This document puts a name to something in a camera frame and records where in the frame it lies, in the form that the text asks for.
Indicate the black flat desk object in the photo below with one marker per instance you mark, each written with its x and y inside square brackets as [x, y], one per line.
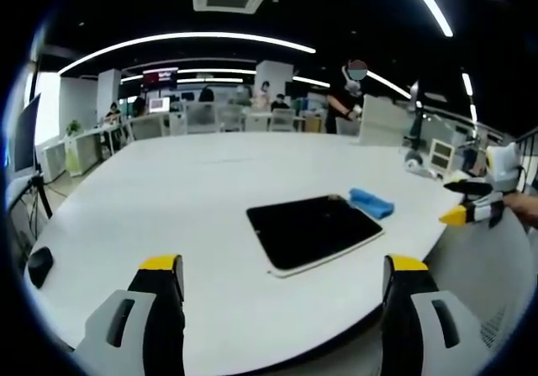
[40, 266]

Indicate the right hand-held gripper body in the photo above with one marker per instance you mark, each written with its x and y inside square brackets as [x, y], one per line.
[504, 165]

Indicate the green potted plant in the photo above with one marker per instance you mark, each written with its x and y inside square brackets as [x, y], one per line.
[74, 128]

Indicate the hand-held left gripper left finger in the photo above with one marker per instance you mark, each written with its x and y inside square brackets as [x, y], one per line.
[161, 308]

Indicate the grey mesh chair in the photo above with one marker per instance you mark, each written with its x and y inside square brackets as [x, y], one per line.
[483, 266]

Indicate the blue cleaning cloth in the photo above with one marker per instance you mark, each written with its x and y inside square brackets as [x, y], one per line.
[372, 203]

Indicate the curved ceiling light strip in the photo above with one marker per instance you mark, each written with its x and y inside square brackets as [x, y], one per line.
[189, 36]

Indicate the red wall screen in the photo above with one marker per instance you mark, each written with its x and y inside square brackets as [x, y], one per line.
[159, 77]

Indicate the grey desk partition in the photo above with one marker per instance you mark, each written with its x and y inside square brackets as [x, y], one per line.
[384, 119]

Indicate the black monitor pole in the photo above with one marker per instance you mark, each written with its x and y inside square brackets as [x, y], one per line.
[44, 201]

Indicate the small white framed shelf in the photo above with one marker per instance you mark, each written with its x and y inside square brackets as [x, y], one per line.
[441, 154]

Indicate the person's right hand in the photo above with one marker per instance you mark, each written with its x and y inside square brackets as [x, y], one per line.
[523, 207]

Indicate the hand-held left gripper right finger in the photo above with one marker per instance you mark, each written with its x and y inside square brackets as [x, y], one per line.
[403, 308]

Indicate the dark computer monitor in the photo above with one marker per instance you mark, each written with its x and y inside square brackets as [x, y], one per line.
[27, 136]

